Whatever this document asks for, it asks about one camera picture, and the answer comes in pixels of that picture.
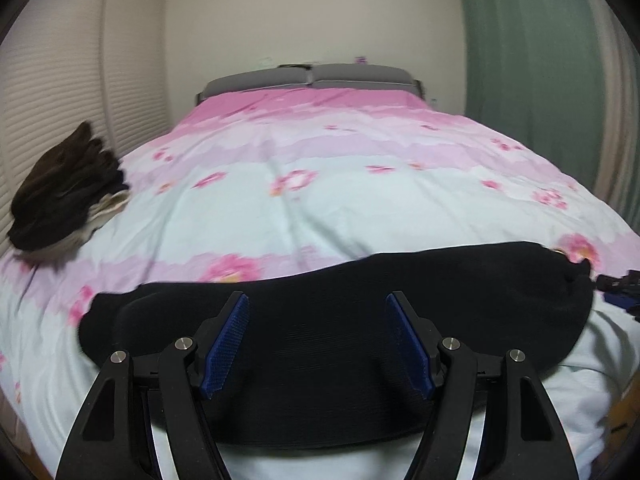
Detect green curtain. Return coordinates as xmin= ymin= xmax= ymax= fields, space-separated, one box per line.
xmin=454 ymin=0 xmax=618 ymax=193

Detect pile of dark folded clothes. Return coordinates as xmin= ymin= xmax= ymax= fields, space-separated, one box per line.
xmin=6 ymin=121 xmax=132 ymax=262

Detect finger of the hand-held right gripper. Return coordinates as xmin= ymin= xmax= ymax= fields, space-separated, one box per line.
xmin=597 ymin=270 xmax=640 ymax=313

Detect white louvered closet door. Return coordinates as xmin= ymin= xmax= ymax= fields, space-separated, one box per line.
xmin=0 ymin=0 xmax=171 ymax=256

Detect grey pillows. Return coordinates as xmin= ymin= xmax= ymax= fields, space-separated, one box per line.
xmin=194 ymin=62 xmax=427 ymax=106

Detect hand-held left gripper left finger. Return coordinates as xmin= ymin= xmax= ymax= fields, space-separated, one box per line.
xmin=54 ymin=291 xmax=250 ymax=480

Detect black pants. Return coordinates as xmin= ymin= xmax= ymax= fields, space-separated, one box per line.
xmin=77 ymin=241 xmax=597 ymax=450

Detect pink floral blanket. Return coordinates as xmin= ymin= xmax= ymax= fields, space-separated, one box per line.
xmin=0 ymin=87 xmax=640 ymax=480

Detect grey pillow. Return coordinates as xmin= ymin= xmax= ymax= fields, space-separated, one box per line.
xmin=200 ymin=71 xmax=313 ymax=102
xmin=312 ymin=63 xmax=418 ymax=92

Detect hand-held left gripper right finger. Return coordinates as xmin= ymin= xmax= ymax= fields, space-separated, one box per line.
xmin=384 ymin=291 xmax=581 ymax=480

